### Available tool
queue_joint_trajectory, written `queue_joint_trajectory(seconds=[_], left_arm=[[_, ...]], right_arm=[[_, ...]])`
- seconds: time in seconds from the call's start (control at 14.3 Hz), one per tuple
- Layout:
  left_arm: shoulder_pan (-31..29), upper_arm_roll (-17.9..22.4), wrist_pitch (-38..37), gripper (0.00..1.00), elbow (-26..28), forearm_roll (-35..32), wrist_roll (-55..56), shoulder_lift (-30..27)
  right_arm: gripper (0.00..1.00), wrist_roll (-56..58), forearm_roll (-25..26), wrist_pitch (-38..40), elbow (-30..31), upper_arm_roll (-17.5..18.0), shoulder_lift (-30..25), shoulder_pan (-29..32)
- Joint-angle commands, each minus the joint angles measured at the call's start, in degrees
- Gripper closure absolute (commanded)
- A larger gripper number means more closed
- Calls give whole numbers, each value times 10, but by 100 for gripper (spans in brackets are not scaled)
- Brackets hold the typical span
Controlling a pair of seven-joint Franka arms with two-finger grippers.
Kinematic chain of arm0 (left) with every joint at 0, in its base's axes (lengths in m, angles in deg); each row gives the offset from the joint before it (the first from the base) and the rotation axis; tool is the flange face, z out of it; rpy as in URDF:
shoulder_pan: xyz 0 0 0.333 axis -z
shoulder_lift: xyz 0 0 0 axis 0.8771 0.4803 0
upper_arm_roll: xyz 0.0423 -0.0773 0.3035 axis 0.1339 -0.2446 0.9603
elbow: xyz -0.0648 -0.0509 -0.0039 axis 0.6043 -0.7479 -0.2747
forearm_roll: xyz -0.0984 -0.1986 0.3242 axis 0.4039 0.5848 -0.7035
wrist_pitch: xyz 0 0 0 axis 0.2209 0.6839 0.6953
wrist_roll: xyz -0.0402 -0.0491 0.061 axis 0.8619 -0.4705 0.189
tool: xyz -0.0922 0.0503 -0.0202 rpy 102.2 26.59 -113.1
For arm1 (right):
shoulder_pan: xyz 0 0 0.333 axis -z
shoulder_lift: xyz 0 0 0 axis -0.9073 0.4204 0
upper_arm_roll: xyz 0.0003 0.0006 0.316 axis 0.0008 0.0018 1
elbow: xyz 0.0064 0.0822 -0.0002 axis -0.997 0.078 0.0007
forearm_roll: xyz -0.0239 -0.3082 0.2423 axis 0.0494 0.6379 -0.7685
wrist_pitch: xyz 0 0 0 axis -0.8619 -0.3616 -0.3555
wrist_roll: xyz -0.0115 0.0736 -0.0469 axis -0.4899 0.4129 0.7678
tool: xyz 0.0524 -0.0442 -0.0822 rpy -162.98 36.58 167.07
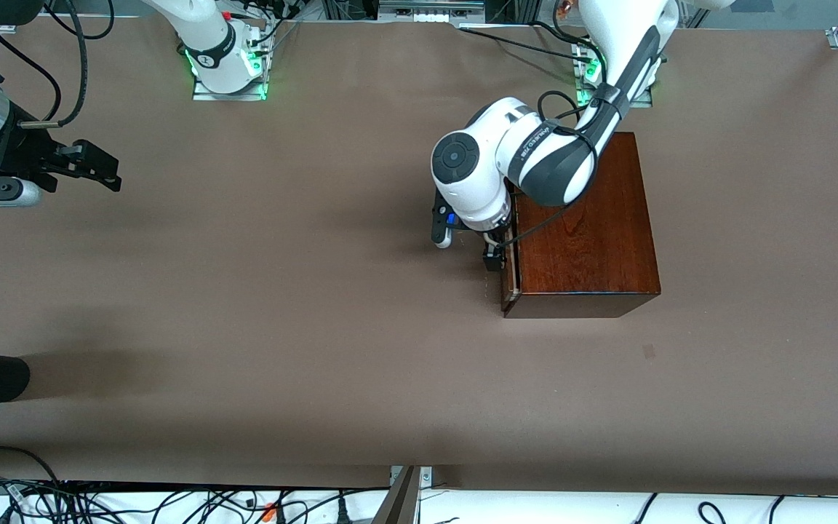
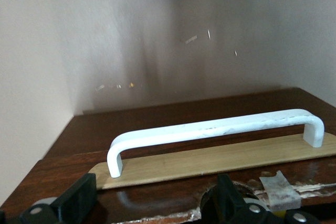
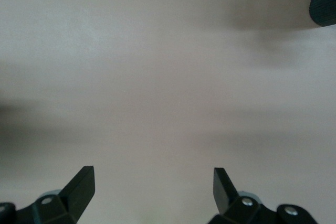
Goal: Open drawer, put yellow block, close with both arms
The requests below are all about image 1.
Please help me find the short black table cable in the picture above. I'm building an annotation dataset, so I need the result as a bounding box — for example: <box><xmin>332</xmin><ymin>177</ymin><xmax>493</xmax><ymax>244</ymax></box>
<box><xmin>532</xmin><ymin>20</ymin><xmax>587</xmax><ymax>48</ymax></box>

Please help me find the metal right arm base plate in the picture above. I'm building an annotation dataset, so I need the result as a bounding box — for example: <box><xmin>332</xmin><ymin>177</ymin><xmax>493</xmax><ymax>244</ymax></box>
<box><xmin>192</xmin><ymin>36</ymin><xmax>271</xmax><ymax>101</ymax></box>

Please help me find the long black table cable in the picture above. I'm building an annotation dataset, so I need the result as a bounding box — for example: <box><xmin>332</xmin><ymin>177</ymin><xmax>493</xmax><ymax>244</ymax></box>
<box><xmin>459</xmin><ymin>25</ymin><xmax>594</xmax><ymax>63</ymax></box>

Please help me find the wooden drawer with white handle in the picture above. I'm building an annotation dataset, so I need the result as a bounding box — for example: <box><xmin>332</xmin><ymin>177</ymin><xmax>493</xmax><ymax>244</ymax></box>
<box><xmin>499</xmin><ymin>240</ymin><xmax>522</xmax><ymax>303</ymax></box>

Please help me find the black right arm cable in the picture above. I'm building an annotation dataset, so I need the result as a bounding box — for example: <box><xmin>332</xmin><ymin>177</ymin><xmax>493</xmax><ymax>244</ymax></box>
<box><xmin>0</xmin><ymin>0</ymin><xmax>116</xmax><ymax>130</ymax></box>

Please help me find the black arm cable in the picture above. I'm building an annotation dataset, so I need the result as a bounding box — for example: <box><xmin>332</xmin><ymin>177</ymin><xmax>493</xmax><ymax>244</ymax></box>
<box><xmin>0</xmin><ymin>0</ymin><xmax>116</xmax><ymax>130</ymax></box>
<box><xmin>500</xmin><ymin>89</ymin><xmax>602</xmax><ymax>247</ymax></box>

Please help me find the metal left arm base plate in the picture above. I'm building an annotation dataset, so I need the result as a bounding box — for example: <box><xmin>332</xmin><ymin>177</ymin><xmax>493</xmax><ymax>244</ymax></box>
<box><xmin>572</xmin><ymin>40</ymin><xmax>656</xmax><ymax>108</ymax></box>

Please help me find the black cable tangle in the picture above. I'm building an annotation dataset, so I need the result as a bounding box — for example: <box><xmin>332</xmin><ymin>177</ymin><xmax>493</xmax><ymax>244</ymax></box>
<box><xmin>0</xmin><ymin>475</ymin><xmax>391</xmax><ymax>524</ymax></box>

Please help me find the black looped floor cable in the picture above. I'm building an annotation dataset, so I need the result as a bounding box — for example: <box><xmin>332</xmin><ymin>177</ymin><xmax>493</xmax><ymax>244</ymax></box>
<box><xmin>0</xmin><ymin>445</ymin><xmax>63</xmax><ymax>485</ymax></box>

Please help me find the white power strip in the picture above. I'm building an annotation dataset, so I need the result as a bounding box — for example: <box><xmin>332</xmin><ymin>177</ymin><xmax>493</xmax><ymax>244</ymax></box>
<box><xmin>379</xmin><ymin>0</ymin><xmax>487</xmax><ymax>24</ymax></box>

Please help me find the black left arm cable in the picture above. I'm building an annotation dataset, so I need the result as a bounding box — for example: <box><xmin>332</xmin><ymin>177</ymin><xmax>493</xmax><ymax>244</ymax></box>
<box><xmin>500</xmin><ymin>89</ymin><xmax>602</xmax><ymax>247</ymax></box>

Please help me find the black base cable bundle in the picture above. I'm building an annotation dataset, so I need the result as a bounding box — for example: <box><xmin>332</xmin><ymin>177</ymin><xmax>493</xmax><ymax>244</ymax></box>
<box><xmin>234</xmin><ymin>0</ymin><xmax>305</xmax><ymax>52</ymax></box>

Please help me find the dark wooden cabinet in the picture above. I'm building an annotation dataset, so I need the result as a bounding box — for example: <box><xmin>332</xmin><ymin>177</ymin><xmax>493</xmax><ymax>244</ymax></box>
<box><xmin>499</xmin><ymin>132</ymin><xmax>661</xmax><ymax>319</ymax></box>

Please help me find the grey metal bracket beam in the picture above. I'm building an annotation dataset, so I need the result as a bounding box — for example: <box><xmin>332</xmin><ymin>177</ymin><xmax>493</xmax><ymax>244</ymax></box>
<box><xmin>372</xmin><ymin>466</ymin><xmax>434</xmax><ymax>524</ymax></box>

